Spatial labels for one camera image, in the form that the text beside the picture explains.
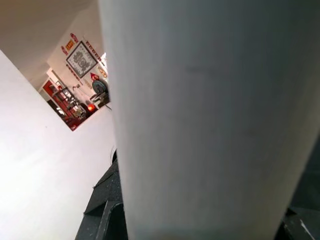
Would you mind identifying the red display shelf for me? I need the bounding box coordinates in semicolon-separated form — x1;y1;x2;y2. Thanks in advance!
41;78;87;132

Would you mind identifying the black table fan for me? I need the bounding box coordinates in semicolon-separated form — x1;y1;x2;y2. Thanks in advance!
91;79;109;97

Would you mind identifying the white plastic table leg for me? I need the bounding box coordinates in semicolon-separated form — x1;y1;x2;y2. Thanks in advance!
97;0;320;240

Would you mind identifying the framed calligraphy picture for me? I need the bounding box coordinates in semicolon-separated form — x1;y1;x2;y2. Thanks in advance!
65;41;99;79

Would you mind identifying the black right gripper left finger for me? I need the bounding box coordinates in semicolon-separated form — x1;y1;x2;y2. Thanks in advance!
74;144;128;240

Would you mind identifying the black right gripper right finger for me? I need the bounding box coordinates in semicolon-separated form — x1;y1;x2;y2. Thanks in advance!
279;206;320;240

